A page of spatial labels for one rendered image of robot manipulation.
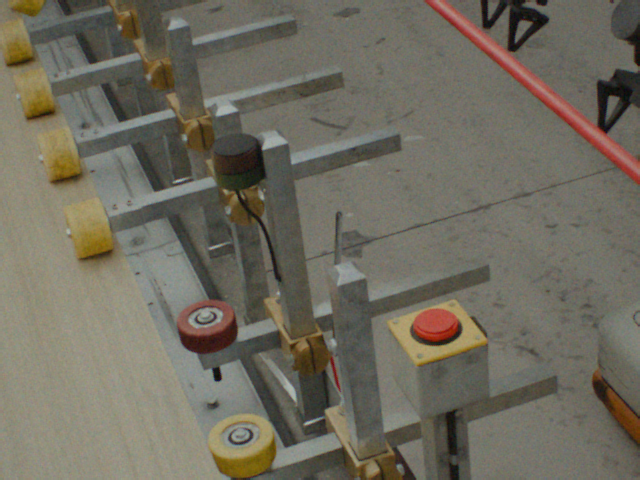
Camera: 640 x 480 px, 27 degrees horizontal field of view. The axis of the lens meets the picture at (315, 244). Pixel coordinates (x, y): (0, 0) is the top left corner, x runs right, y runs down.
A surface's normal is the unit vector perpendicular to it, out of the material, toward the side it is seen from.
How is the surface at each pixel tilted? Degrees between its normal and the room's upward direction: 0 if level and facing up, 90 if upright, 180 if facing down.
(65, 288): 0
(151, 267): 0
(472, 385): 90
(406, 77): 0
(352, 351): 90
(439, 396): 90
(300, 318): 90
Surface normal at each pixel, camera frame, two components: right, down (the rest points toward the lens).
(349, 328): 0.33, 0.49
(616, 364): -0.93, 0.29
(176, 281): -0.11, -0.83
